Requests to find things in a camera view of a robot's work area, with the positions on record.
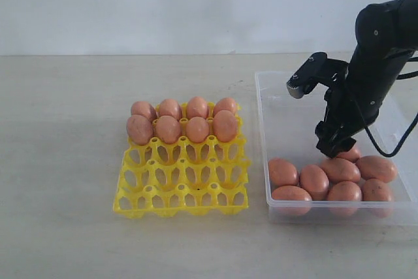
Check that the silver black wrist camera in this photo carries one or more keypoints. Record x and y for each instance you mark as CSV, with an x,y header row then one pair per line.
x,y
317,69

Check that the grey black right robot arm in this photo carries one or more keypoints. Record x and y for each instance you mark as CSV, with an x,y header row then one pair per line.
x,y
386,36

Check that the brown egg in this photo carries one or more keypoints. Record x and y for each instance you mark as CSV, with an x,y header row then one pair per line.
x,y
352,155
282,172
225,126
377,167
139,129
339,170
168,129
197,129
291,193
374,190
345,191
315,181

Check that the brown egg packed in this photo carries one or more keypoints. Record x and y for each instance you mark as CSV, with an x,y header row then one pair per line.
x,y
197,107
226,103
170,107
144,109

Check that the yellow plastic egg tray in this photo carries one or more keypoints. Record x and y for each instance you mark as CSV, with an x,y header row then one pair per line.
x,y
165,179

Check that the clear plastic container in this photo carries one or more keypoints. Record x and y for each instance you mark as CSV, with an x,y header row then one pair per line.
x,y
287,131

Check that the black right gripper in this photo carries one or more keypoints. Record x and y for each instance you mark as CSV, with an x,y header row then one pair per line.
x,y
349,110

